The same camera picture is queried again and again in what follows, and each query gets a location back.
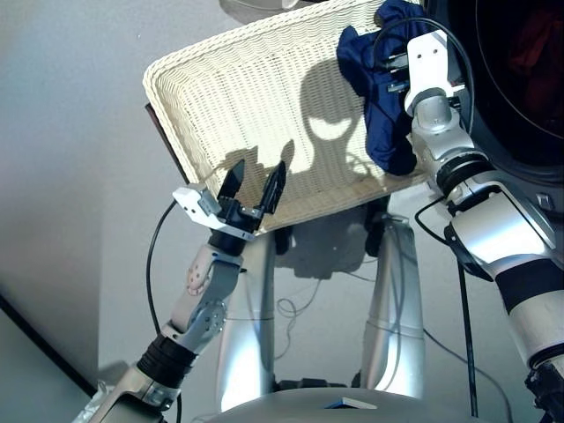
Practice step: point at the silver robot torso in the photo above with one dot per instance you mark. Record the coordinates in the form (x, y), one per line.
(286, 410)

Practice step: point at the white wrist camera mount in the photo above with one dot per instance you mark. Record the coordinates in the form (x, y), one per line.
(189, 202)
(425, 61)

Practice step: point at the dark brown basket stand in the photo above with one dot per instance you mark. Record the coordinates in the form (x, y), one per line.
(158, 128)

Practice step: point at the pale woven laundry basket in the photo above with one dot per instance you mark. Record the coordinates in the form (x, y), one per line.
(242, 88)

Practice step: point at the navy blue garment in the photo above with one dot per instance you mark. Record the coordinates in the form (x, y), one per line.
(383, 123)

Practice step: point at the round glass washer door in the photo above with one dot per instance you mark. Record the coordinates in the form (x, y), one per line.
(251, 4)

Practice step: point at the grey washing machine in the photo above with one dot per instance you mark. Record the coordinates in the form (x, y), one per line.
(520, 172)

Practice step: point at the red orange garment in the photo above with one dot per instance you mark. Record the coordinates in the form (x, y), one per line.
(533, 57)

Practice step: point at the black stand caster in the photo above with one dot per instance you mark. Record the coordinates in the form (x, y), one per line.
(374, 242)
(282, 242)

